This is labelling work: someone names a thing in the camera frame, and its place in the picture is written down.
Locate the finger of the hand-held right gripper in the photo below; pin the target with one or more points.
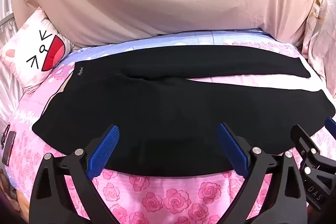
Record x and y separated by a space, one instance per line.
302 137
330 124

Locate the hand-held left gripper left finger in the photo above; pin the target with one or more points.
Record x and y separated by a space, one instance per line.
105 150

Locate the pink rose print blanket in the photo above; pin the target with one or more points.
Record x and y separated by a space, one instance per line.
157 200

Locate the black pants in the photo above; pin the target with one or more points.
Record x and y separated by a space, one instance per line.
157 108

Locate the white cat face pillow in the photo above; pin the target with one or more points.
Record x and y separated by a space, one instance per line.
36 56

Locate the pale floral cloth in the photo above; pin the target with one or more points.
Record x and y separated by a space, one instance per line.
320 37

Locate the black phone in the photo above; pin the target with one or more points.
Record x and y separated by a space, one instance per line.
8 148

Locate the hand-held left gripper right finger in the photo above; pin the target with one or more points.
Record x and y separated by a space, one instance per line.
233 150

